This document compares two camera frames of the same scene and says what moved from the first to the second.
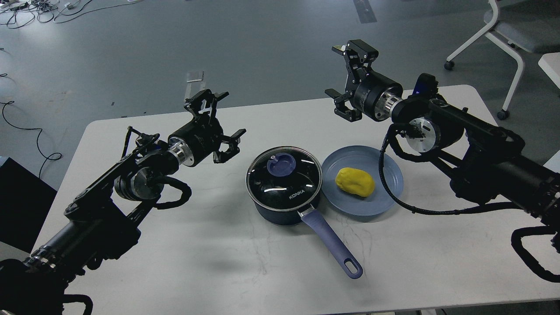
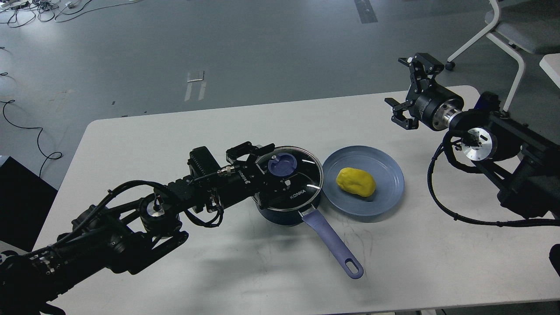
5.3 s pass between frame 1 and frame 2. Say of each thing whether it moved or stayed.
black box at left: stayed
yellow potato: stayed
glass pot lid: stayed
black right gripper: moved
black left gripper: moved
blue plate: stayed
